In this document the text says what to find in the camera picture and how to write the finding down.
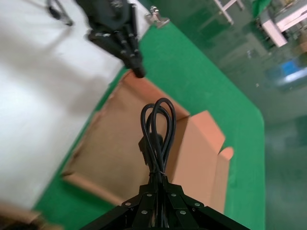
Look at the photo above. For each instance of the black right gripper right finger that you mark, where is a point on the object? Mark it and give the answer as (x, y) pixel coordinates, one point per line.
(180, 210)

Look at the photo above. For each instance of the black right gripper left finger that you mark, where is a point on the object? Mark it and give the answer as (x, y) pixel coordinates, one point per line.
(141, 210)

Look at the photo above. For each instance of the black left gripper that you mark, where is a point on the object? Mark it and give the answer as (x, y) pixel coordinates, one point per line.
(105, 12)

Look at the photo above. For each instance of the metal spring clamp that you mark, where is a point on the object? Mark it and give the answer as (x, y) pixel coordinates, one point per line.
(157, 18)

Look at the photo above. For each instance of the green tablecloth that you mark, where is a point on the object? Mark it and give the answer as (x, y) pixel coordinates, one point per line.
(192, 83)

